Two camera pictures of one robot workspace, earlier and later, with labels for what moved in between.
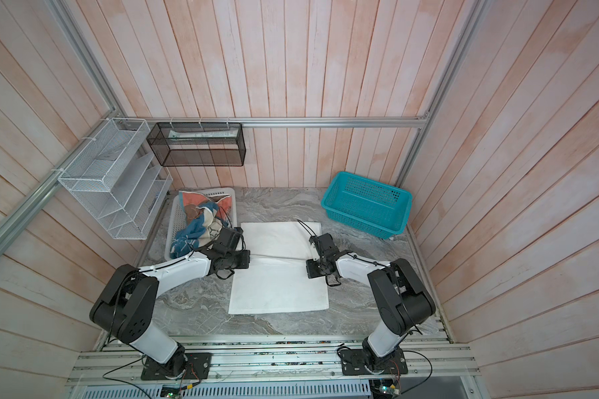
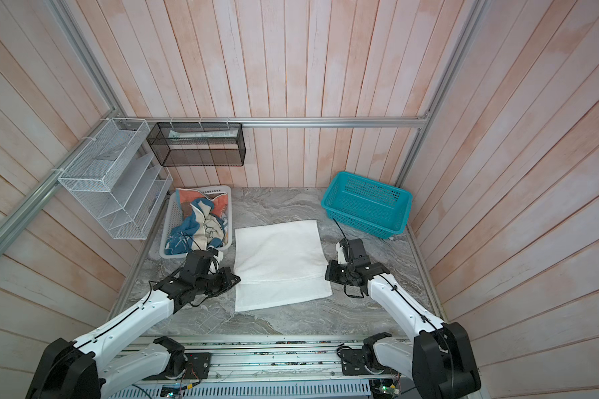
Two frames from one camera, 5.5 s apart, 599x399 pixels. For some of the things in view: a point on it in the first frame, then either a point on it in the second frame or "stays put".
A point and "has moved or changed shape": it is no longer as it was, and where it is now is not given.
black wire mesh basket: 198,145 stays put
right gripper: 312,271 -> 331,271
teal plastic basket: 373,206 stays put
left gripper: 245,263 -> 226,274
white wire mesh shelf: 118,179 stays put
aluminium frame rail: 426,120 stays put
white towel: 276,280 has moved or changed shape
